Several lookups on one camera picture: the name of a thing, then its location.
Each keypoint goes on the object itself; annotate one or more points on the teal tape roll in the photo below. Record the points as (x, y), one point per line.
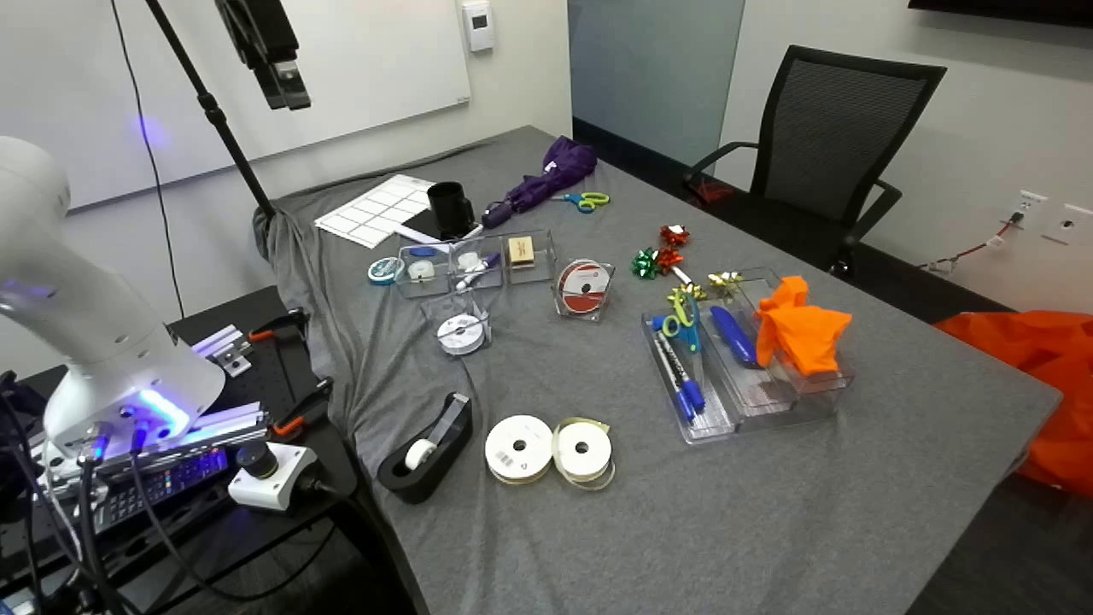
(384, 273)

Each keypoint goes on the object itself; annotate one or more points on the blue pen in tray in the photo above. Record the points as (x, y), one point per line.
(682, 388)

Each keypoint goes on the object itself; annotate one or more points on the clear middle plastic tray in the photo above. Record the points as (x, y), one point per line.
(755, 392)

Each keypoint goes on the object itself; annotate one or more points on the whiteboard on wall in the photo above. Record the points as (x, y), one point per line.
(101, 90)

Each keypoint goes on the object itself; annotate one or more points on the green blue scissors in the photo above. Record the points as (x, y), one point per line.
(682, 319)

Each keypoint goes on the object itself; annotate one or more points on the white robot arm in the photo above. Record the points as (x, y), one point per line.
(123, 371)

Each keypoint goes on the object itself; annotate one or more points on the red white ribbon spool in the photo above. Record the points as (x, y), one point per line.
(582, 290)

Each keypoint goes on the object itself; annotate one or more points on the white label sheet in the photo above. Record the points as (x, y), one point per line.
(376, 215)

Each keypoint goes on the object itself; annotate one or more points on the gold ribbon spool right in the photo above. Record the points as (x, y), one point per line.
(582, 454)

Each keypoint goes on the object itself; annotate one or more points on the wooden block in tray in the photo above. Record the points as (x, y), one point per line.
(520, 250)

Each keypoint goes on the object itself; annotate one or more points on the clear organizer tray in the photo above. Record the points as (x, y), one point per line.
(468, 267)

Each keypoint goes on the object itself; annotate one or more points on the blue marker in tray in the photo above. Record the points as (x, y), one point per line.
(732, 336)

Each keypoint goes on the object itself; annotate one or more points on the orange bag on floor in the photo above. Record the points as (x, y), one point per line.
(1058, 350)

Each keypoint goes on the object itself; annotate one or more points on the purple folding umbrella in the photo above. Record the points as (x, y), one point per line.
(566, 164)

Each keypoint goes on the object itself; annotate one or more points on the gold gift bow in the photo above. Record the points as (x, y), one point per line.
(723, 284)

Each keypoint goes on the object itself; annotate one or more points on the green gift bow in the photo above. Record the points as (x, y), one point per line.
(647, 264)

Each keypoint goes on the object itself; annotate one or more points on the white wall thermostat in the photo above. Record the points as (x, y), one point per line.
(479, 24)

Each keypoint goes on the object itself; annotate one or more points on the black tape dispenser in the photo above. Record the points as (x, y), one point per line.
(419, 465)

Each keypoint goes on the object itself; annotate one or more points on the clear tray with pens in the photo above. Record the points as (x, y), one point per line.
(711, 423)

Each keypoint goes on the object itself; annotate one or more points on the black mesh office chair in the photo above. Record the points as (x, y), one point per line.
(830, 126)

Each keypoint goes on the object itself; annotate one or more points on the green scissors near umbrella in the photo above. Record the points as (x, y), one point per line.
(587, 202)

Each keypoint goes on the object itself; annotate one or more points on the grey table cloth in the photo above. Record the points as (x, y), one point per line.
(824, 510)

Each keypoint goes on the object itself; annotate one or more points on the orange cloth in tray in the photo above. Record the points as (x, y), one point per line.
(799, 333)

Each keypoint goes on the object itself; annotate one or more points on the black cup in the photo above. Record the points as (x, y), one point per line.
(452, 210)

